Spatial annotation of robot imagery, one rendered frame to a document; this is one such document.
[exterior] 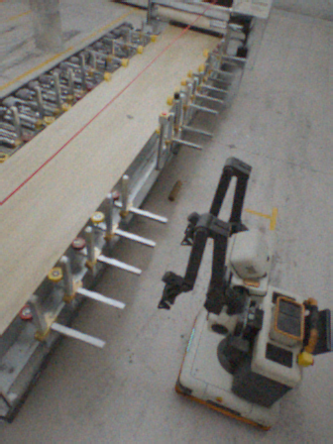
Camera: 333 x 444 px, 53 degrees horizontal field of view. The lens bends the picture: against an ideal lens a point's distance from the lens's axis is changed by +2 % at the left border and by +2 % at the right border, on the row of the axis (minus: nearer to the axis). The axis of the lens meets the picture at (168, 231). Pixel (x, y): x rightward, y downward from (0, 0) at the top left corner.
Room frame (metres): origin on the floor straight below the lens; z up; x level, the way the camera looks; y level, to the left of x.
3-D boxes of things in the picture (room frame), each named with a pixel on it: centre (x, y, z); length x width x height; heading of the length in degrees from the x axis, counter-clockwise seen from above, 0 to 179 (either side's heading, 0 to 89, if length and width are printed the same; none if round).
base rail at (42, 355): (2.85, 0.12, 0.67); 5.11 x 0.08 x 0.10; 169
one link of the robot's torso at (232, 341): (1.00, -0.46, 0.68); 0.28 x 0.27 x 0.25; 169
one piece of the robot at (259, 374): (1.01, -0.72, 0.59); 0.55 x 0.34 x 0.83; 169
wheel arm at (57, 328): (0.72, 0.42, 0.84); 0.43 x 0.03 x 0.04; 79
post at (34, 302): (0.70, 0.52, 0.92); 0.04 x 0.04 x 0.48; 79
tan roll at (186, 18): (5.57, 0.17, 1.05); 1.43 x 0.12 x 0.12; 79
